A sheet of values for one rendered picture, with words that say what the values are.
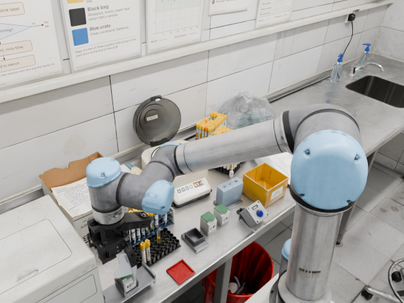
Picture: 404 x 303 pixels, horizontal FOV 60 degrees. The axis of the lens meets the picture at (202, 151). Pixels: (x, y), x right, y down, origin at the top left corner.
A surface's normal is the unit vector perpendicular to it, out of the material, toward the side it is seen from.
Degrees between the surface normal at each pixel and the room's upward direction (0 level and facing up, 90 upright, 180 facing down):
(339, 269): 0
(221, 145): 49
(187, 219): 0
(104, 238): 90
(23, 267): 0
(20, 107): 90
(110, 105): 90
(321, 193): 80
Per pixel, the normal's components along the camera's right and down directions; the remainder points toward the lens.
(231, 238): 0.04, -0.82
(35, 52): 0.66, 0.51
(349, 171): -0.32, 0.39
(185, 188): 0.27, -0.53
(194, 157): -0.42, 0.11
